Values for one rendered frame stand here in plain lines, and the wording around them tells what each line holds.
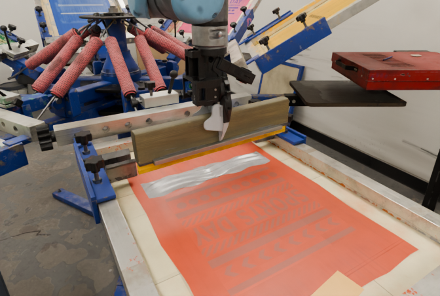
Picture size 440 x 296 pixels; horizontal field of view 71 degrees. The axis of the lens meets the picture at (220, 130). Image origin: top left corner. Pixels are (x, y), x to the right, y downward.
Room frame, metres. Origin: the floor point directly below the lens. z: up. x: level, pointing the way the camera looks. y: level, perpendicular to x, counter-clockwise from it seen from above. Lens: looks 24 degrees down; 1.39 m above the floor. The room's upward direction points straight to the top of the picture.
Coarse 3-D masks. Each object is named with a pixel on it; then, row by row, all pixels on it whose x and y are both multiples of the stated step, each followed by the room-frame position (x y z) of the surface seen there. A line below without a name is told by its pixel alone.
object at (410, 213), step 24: (96, 144) 0.81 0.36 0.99; (120, 144) 0.81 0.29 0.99; (288, 144) 0.82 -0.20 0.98; (336, 168) 0.67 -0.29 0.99; (360, 192) 0.60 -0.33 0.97; (384, 192) 0.57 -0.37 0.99; (120, 216) 0.49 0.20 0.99; (408, 216) 0.51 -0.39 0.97; (432, 216) 0.49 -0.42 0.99; (120, 240) 0.42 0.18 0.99; (120, 264) 0.37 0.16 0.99; (144, 264) 0.37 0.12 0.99; (144, 288) 0.32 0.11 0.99; (432, 288) 0.32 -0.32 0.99
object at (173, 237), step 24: (168, 168) 0.73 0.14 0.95; (192, 168) 0.73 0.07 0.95; (144, 192) 0.62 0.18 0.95; (168, 216) 0.53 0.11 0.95; (168, 240) 0.46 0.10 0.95; (192, 240) 0.46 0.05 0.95; (192, 264) 0.40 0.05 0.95; (192, 288) 0.35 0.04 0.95; (216, 288) 0.35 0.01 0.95; (264, 288) 0.35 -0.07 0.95; (288, 288) 0.35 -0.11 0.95; (312, 288) 0.35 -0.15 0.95
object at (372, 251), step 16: (208, 160) 0.77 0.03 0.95; (224, 160) 0.77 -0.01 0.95; (272, 160) 0.77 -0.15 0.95; (224, 176) 0.69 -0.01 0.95; (288, 176) 0.69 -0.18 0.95; (304, 176) 0.69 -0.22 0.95; (304, 192) 0.62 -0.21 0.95; (320, 192) 0.62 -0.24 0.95; (336, 208) 0.56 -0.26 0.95; (352, 208) 0.56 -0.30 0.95; (352, 224) 0.50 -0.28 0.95; (368, 224) 0.50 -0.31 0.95; (352, 240) 0.46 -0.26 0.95; (368, 240) 0.46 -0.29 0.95; (384, 240) 0.46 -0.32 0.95; (400, 240) 0.46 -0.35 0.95; (320, 256) 0.42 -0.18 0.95; (336, 256) 0.42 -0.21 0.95; (352, 256) 0.42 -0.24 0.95; (368, 256) 0.42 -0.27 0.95; (384, 256) 0.42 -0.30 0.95; (400, 256) 0.42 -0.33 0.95; (320, 272) 0.38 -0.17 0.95; (352, 272) 0.38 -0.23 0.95; (368, 272) 0.38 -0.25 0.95; (384, 272) 0.38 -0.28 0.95
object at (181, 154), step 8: (264, 128) 0.72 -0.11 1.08; (272, 128) 0.72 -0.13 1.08; (280, 128) 0.73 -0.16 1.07; (240, 136) 0.67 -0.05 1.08; (248, 136) 0.68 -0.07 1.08; (256, 136) 0.69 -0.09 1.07; (208, 144) 0.63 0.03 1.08; (216, 144) 0.63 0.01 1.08; (224, 144) 0.64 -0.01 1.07; (184, 152) 0.60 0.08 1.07; (192, 152) 0.60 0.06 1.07; (200, 152) 0.61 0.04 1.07; (160, 160) 0.57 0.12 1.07; (168, 160) 0.57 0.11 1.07
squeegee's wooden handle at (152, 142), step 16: (240, 112) 0.68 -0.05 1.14; (256, 112) 0.71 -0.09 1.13; (272, 112) 0.73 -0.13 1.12; (144, 128) 0.58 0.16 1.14; (160, 128) 0.59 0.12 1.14; (176, 128) 0.60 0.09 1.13; (192, 128) 0.62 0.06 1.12; (240, 128) 0.68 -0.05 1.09; (256, 128) 0.71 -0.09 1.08; (144, 144) 0.56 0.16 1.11; (160, 144) 0.58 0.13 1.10; (176, 144) 0.60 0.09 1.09; (192, 144) 0.62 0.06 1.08; (144, 160) 0.56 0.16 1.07
